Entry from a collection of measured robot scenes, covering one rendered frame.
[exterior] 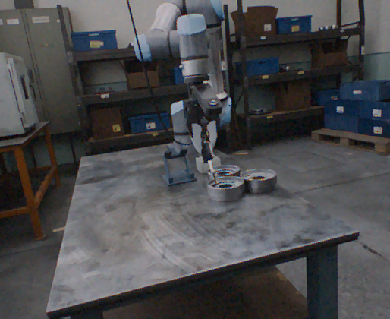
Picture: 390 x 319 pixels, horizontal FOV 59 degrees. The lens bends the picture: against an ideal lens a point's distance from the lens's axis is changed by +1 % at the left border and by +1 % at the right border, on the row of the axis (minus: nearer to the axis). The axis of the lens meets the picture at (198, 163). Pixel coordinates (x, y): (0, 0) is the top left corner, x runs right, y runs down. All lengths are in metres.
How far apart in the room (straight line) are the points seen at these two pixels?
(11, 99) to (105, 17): 2.31
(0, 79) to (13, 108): 0.23
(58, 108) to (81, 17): 1.22
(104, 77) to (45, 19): 0.95
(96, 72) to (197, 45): 4.05
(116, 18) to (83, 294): 4.54
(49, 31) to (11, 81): 1.81
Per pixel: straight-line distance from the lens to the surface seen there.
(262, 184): 0.96
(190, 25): 0.93
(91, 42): 4.45
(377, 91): 4.66
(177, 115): 1.48
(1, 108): 3.07
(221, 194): 0.91
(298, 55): 5.80
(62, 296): 0.67
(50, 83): 4.71
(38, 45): 4.74
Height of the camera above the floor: 1.15
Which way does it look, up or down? 15 degrees down
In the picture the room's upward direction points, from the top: 6 degrees counter-clockwise
